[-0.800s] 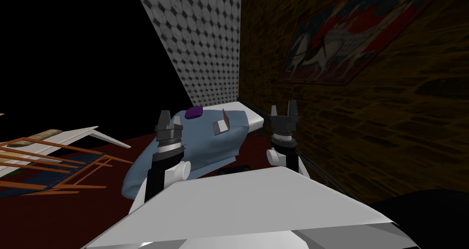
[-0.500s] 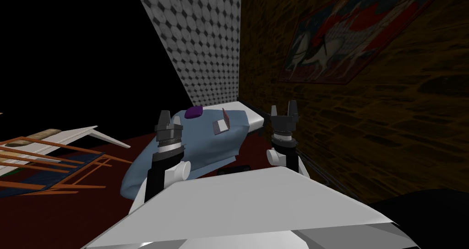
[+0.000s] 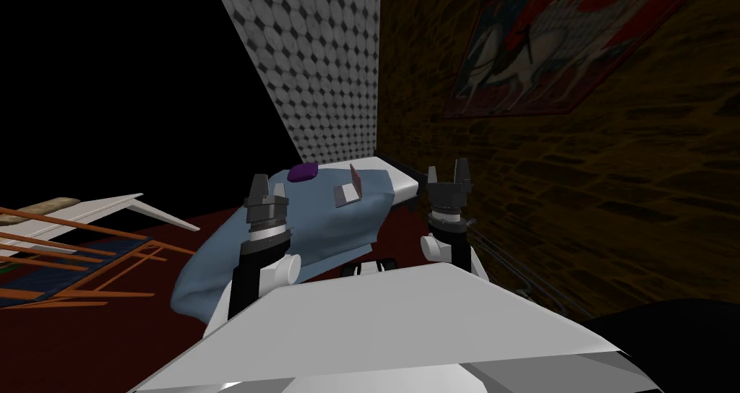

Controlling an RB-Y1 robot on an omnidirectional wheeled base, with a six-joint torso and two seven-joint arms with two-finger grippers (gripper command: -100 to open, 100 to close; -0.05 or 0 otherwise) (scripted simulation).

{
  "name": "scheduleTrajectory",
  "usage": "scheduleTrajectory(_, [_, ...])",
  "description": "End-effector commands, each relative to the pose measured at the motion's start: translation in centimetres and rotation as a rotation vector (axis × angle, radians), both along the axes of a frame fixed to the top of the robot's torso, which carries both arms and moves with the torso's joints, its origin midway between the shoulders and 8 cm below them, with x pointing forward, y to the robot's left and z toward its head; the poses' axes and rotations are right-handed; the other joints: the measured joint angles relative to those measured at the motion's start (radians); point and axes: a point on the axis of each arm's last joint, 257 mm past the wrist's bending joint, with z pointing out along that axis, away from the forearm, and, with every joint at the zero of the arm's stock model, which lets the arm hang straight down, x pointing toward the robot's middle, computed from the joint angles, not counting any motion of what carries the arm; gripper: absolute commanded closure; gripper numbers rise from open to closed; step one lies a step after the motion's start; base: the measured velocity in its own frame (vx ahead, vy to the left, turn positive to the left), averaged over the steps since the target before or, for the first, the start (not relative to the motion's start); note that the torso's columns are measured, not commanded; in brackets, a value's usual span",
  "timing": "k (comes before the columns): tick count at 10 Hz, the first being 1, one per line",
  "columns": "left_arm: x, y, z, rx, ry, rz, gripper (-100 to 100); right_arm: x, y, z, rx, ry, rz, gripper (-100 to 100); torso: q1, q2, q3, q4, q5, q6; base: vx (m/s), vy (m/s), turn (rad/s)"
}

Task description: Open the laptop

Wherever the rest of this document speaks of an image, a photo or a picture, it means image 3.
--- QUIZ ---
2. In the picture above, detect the white table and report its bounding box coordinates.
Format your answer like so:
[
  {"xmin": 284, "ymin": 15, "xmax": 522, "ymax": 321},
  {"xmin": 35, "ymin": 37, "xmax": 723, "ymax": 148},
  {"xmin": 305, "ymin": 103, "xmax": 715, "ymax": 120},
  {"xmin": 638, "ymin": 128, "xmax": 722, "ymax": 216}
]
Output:
[{"xmin": 0, "ymin": 193, "xmax": 201, "ymax": 251}]

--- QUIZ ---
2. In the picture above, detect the pink open book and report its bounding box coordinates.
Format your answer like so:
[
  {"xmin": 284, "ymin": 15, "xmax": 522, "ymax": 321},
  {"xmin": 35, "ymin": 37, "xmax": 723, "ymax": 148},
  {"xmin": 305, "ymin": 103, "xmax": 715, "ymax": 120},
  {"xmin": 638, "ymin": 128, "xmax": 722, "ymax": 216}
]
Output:
[{"xmin": 332, "ymin": 163, "xmax": 365, "ymax": 210}]

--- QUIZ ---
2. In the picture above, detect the red framed horse picture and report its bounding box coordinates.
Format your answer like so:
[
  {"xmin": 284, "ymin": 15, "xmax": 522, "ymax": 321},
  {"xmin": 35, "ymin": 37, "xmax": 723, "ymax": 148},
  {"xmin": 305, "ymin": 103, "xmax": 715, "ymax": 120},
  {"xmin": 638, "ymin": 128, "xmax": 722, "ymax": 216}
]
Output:
[{"xmin": 442, "ymin": 0, "xmax": 713, "ymax": 120}]

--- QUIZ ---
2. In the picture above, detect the white bed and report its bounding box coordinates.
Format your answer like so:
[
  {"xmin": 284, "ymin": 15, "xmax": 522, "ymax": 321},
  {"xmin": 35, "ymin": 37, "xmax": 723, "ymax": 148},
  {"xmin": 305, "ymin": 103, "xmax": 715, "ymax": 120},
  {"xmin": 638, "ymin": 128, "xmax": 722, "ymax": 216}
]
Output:
[{"xmin": 317, "ymin": 155, "xmax": 430, "ymax": 214}]

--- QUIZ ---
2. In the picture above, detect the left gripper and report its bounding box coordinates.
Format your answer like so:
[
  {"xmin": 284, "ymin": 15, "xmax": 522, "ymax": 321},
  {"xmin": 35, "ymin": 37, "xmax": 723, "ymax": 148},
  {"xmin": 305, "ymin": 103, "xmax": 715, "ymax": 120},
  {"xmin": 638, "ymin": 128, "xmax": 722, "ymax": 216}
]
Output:
[{"xmin": 242, "ymin": 173, "xmax": 290, "ymax": 225}]

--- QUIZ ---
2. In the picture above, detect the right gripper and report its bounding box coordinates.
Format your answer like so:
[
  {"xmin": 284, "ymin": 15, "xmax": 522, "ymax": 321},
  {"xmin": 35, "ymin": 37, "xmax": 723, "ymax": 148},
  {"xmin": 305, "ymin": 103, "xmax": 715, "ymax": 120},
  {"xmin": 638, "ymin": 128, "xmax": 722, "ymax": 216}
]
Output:
[{"xmin": 426, "ymin": 157, "xmax": 473, "ymax": 209}]

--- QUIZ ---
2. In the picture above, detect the orange wooden rack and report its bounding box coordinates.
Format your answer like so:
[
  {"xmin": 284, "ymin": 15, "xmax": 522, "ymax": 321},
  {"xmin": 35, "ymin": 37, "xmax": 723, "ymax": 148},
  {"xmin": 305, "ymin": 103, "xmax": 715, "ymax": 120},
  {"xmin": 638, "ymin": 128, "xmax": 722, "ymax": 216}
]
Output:
[{"xmin": 0, "ymin": 206, "xmax": 197, "ymax": 311}]

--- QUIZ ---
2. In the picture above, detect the blue blanket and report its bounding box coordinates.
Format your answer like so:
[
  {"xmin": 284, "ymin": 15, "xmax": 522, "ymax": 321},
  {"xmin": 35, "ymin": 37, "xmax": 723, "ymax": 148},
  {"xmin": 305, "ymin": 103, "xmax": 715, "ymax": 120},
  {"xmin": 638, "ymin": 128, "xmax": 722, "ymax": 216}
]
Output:
[{"xmin": 170, "ymin": 167, "xmax": 397, "ymax": 326}]

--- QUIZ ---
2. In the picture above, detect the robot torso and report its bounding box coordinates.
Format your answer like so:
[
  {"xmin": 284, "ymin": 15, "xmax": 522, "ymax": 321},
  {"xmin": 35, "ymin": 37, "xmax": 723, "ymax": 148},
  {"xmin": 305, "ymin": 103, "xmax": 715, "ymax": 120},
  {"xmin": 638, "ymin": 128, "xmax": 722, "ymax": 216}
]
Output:
[{"xmin": 128, "ymin": 256, "xmax": 666, "ymax": 393}]

